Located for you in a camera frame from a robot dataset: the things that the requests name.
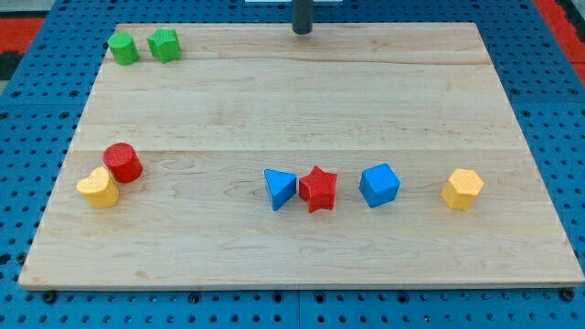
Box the yellow hexagon block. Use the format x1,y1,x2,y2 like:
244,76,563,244
441,168,484,210

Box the light wooden board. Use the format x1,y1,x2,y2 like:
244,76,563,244
19,23,584,291

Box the yellow heart block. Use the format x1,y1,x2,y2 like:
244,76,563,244
76,166,120,208

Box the green cylinder block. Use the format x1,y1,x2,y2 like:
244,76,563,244
108,32,140,66

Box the blue triangle block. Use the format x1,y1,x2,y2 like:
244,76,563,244
264,168,297,211

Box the red star block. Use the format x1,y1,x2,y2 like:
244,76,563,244
298,165,337,213

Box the red cylinder block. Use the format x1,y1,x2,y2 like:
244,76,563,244
102,143,143,183

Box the blue cube block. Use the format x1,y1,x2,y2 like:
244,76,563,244
358,163,401,207

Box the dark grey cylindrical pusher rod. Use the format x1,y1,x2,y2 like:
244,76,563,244
292,0,314,35

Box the green star block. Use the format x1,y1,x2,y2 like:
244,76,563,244
147,28,182,63

